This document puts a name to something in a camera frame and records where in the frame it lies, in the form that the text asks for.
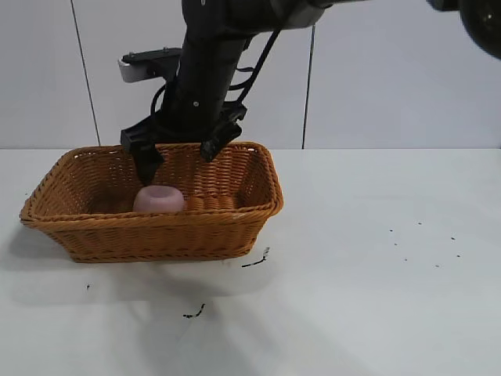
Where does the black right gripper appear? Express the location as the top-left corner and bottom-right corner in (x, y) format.
(120, 38), (252, 186)

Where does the pink peach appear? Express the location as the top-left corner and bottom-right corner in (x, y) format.
(132, 185), (186, 214)

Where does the brown woven wicker basket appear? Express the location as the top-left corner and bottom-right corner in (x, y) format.
(19, 141), (285, 264)

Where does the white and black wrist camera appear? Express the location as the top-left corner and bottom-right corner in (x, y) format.
(116, 47), (182, 84)

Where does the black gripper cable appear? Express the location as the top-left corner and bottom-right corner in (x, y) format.
(225, 27), (283, 107)

